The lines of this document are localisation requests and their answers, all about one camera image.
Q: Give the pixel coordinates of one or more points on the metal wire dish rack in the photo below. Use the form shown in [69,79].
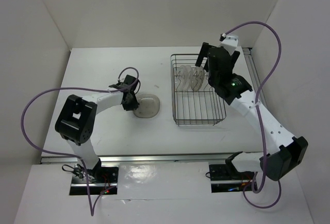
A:
[201,108]

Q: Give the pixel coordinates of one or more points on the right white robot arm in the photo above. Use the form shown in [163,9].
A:
[284,151]

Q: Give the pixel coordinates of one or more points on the aluminium rail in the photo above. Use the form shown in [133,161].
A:
[166,158]
[251,67]

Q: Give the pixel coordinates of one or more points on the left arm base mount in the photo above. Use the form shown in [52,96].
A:
[106,180]

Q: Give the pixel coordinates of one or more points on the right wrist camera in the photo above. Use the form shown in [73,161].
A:
[229,42]

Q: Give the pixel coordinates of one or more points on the smoky plate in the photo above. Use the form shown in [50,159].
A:
[149,106]
[197,78]

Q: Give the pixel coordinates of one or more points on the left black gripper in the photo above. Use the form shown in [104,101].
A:
[134,105]

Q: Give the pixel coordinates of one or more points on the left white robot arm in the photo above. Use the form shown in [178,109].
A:
[76,120]

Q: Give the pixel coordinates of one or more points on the clear plate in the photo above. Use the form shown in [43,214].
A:
[179,80]
[187,74]

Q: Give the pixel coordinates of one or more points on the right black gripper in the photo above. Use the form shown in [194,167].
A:
[202,53]

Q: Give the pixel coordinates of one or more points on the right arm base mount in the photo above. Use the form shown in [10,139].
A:
[225,178]

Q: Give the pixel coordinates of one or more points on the aluminium rail front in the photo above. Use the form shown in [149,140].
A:
[166,158]

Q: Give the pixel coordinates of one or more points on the aluminium rail right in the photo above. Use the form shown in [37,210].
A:
[251,67]

